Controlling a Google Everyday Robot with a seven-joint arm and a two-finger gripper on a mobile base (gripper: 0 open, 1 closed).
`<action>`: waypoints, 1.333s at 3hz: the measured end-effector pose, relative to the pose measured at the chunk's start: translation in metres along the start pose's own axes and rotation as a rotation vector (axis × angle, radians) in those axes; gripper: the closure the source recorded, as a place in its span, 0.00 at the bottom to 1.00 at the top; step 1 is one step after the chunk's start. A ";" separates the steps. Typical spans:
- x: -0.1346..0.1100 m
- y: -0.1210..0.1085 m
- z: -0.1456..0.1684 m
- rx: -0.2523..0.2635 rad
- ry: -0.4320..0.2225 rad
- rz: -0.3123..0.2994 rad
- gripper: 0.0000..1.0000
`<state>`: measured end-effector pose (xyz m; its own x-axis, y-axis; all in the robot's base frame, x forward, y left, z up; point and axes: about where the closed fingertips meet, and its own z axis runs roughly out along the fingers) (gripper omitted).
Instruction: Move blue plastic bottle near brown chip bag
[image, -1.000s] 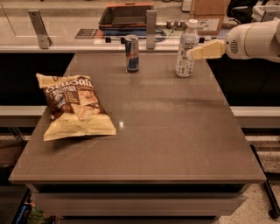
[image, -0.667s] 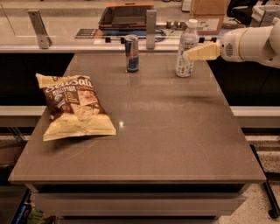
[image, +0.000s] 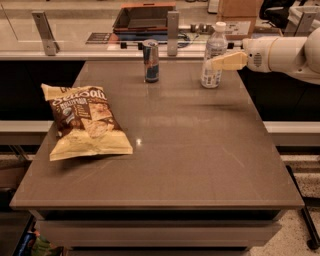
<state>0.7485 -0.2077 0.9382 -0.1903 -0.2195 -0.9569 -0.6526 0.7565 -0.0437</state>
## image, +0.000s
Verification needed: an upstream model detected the cardboard box with label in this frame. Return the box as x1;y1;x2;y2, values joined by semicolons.
217;0;263;40

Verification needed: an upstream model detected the right metal glass bracket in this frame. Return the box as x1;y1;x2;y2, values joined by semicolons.
294;12;316;37

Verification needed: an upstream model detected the blue silver energy drink can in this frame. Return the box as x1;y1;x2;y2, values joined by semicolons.
143;39;159;83

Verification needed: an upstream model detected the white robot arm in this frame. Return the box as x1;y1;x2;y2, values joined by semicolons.
205;28;320;85

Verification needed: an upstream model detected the middle metal glass bracket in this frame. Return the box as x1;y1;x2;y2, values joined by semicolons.
167;11;179;56

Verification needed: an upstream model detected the dark tray with orange rim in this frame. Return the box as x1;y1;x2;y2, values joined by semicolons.
113;2;176;34

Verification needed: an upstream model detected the metal glass bracket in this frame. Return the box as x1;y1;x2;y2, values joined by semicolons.
294;12;316;37
167;11;179;56
32;11;60;56

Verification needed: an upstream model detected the table drawer front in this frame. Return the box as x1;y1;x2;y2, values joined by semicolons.
36;221;281;248

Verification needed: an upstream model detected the clear plastic water bottle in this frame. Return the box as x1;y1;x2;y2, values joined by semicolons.
200;22;228;89

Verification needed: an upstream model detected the brown chip bag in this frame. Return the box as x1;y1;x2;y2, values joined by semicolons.
41;84;133;161

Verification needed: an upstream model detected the left metal glass bracket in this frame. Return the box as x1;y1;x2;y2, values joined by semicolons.
32;11;60;56

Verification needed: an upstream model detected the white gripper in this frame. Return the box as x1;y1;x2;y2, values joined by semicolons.
205;37;277;73

